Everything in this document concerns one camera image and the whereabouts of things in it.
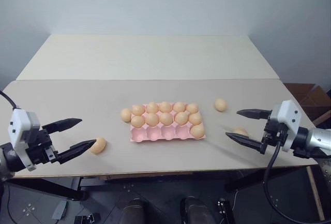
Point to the wooden stick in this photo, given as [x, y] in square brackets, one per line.
[315, 193]

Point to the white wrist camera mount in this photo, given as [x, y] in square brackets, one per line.
[289, 110]
[19, 125]

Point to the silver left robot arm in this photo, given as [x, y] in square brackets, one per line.
[7, 156]

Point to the dark rounded shape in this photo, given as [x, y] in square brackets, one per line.
[195, 211]
[134, 212]

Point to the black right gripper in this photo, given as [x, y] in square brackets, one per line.
[274, 133]

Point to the brown cardboard box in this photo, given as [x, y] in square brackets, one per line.
[310, 99]

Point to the black floor device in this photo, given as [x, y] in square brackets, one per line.
[88, 218]
[225, 212]

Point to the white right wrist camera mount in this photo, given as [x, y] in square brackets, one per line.
[289, 110]

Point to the black table frame foot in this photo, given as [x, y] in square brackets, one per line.
[46, 189]

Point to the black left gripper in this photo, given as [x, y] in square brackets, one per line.
[38, 146]

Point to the grey flat floor piece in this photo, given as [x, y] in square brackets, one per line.
[59, 209]

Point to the pink plastic egg tray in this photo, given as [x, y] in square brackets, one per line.
[155, 133]

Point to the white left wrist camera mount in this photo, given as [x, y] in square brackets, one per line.
[19, 125]

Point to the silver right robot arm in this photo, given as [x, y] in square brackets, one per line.
[316, 141]

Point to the tan egg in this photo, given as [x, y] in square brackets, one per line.
[165, 118]
[179, 107]
[165, 106]
[192, 108]
[152, 107]
[152, 119]
[126, 115]
[220, 104]
[137, 109]
[197, 131]
[137, 121]
[181, 118]
[241, 131]
[99, 146]
[195, 118]

